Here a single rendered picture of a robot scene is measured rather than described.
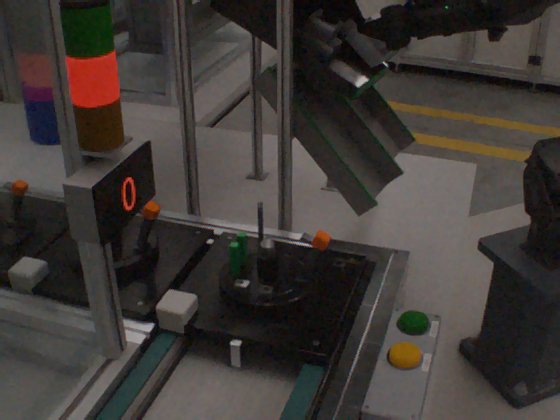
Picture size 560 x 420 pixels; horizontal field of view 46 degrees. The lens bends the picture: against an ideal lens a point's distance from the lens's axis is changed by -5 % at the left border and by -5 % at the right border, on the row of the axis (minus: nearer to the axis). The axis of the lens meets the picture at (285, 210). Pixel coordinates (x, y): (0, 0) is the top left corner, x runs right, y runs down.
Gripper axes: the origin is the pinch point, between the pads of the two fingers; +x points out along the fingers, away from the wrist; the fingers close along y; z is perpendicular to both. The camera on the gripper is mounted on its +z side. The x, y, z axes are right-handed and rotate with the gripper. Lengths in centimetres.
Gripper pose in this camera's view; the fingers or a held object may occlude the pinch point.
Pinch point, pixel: (383, 24)
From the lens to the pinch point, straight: 107.5
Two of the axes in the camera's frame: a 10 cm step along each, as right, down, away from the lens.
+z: -2.1, -9.3, -3.1
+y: -5.3, 3.8, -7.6
